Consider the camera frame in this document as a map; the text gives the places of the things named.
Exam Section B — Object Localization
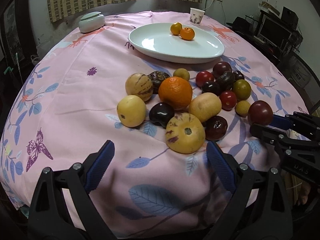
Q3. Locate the small yellow fruit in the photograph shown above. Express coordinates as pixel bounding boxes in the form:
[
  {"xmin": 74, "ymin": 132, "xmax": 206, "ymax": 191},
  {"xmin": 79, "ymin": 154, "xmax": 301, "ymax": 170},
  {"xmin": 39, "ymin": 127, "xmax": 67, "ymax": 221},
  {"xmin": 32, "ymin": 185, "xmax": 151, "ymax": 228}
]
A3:
[{"xmin": 235, "ymin": 100, "xmax": 251, "ymax": 118}]

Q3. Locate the plain yellow pepino melon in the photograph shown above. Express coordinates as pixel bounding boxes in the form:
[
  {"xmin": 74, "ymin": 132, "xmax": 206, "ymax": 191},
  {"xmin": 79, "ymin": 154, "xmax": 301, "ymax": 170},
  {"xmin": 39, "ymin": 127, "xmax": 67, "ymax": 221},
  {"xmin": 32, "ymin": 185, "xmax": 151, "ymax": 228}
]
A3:
[{"xmin": 117, "ymin": 95, "xmax": 146, "ymax": 128}]

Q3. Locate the small yellow-green longan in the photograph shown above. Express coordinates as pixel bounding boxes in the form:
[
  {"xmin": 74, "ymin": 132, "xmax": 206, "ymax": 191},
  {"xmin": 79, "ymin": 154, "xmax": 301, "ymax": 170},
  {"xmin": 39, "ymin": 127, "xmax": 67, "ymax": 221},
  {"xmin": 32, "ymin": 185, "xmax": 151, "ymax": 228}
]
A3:
[{"xmin": 173, "ymin": 68, "xmax": 190, "ymax": 81}]

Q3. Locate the white ceramic lidded jar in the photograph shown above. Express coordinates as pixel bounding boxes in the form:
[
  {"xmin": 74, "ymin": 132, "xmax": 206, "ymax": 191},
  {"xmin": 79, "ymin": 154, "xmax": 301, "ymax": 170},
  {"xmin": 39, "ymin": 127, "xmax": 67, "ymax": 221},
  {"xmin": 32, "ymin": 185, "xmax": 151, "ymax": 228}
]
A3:
[{"xmin": 78, "ymin": 11, "xmax": 105, "ymax": 34}]

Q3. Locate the black speaker box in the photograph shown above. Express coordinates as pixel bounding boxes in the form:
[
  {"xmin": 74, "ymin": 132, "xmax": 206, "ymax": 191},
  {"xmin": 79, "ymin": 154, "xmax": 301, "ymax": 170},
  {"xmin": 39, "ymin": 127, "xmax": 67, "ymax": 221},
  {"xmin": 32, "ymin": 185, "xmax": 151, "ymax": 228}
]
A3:
[{"xmin": 281, "ymin": 7, "xmax": 299, "ymax": 30}]

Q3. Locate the striped pepino melon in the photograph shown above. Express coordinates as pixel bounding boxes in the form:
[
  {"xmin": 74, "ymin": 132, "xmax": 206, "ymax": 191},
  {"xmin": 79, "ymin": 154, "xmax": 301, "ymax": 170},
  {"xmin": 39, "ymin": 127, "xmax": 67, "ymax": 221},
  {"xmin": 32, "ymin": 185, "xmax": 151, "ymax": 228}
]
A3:
[{"xmin": 125, "ymin": 73, "xmax": 153, "ymax": 102}]

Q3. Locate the floral paper cup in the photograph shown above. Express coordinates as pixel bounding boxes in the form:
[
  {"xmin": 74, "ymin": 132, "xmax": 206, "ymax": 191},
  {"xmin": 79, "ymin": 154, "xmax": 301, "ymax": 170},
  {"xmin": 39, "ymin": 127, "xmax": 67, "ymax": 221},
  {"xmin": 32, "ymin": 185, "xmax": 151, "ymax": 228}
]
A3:
[{"xmin": 189, "ymin": 8, "xmax": 205, "ymax": 24}]

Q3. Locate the green-yellow tomato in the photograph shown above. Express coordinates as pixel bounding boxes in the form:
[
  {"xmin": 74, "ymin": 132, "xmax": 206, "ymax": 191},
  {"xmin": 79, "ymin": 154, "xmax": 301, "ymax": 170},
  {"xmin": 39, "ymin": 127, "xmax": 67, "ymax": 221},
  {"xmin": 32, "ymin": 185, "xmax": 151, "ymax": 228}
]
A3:
[{"xmin": 232, "ymin": 79, "xmax": 251, "ymax": 101}]

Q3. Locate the bright red tomato small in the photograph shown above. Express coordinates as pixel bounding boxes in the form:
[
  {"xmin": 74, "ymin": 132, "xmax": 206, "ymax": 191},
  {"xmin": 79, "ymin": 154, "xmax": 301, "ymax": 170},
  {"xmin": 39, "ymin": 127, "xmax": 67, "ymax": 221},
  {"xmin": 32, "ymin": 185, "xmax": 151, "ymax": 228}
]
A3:
[{"xmin": 219, "ymin": 90, "xmax": 237, "ymax": 111}]

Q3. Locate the large orange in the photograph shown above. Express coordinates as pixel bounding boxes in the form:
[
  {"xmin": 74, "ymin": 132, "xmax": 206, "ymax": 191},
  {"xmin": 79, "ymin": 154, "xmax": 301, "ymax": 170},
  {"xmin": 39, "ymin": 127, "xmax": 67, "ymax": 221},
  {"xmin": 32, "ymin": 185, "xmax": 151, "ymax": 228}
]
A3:
[{"xmin": 158, "ymin": 76, "xmax": 193, "ymax": 111}]

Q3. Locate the small orange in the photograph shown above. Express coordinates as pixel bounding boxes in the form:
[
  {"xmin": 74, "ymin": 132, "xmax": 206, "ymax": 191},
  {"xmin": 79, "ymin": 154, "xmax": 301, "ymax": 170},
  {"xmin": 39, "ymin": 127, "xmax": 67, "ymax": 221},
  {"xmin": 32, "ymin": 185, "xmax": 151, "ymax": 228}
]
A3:
[
  {"xmin": 180, "ymin": 27, "xmax": 195, "ymax": 41},
  {"xmin": 170, "ymin": 22, "xmax": 183, "ymax": 36}
]

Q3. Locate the white oval plate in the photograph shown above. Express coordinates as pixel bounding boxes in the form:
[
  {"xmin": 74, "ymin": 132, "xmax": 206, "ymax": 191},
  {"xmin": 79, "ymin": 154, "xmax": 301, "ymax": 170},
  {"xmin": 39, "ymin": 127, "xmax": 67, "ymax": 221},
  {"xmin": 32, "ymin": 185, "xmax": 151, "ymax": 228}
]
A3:
[{"xmin": 128, "ymin": 23, "xmax": 225, "ymax": 64}]

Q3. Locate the yellow pepino melon with stem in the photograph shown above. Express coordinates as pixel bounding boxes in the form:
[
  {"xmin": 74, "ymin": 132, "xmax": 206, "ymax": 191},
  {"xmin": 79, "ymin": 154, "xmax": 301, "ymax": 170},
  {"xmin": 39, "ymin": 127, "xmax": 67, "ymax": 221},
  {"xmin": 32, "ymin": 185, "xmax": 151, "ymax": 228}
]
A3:
[{"xmin": 165, "ymin": 113, "xmax": 206, "ymax": 154}]

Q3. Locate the yellow potato-like fruit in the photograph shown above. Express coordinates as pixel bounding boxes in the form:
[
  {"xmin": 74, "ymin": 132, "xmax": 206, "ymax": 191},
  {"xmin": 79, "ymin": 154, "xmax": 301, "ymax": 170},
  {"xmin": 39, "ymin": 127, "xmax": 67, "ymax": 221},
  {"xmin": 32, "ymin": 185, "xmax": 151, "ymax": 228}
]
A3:
[{"xmin": 188, "ymin": 93, "xmax": 222, "ymax": 122}]

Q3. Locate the small orange right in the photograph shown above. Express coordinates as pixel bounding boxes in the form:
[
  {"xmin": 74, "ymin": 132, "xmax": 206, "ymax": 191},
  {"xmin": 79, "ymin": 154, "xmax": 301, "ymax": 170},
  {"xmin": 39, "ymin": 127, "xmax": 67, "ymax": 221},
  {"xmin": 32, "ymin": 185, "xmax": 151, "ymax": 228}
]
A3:
[{"xmin": 180, "ymin": 27, "xmax": 195, "ymax": 41}]

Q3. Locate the dark red plum front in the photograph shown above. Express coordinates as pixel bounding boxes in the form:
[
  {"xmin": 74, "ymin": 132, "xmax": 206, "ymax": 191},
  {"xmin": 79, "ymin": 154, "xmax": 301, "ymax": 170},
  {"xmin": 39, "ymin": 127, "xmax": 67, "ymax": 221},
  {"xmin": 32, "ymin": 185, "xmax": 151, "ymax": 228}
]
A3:
[{"xmin": 205, "ymin": 115, "xmax": 228, "ymax": 141}]

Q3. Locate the dark mottled passion fruit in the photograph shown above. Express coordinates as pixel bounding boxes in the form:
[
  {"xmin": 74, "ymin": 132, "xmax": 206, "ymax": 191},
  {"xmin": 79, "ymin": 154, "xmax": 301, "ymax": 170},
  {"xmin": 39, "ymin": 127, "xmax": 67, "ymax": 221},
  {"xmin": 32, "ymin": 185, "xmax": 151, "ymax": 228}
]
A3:
[{"xmin": 148, "ymin": 71, "xmax": 170, "ymax": 94}]

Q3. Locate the small orange left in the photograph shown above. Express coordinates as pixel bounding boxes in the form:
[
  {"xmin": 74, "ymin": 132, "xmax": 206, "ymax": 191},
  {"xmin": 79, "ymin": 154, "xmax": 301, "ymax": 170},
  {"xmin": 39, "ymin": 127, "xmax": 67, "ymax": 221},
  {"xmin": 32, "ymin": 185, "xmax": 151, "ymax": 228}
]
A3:
[{"xmin": 170, "ymin": 22, "xmax": 183, "ymax": 36}]

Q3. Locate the dark cherry plum small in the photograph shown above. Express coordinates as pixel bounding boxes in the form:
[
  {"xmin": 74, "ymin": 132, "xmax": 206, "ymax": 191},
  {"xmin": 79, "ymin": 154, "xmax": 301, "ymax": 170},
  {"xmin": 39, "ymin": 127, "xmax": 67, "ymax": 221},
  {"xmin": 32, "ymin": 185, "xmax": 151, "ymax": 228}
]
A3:
[{"xmin": 233, "ymin": 70, "xmax": 245, "ymax": 81}]

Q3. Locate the black computer monitor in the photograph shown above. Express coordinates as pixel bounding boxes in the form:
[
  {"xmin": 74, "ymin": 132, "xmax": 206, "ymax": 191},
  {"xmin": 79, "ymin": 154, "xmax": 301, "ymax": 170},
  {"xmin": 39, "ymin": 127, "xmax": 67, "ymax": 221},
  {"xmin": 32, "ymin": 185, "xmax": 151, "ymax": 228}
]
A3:
[{"xmin": 258, "ymin": 17, "xmax": 291, "ymax": 48}]

